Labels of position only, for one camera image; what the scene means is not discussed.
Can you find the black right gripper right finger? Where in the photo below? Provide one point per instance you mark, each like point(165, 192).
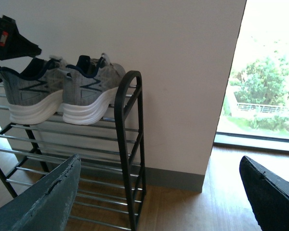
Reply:
point(267, 193)

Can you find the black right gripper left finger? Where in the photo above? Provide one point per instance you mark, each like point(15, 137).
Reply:
point(46, 205)

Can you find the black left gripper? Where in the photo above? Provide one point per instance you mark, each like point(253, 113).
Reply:
point(12, 44)

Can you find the grey knit sneaker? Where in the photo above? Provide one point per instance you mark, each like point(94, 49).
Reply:
point(35, 94)
point(88, 89)

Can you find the black metal shoe rack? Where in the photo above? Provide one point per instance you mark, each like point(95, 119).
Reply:
point(112, 184)

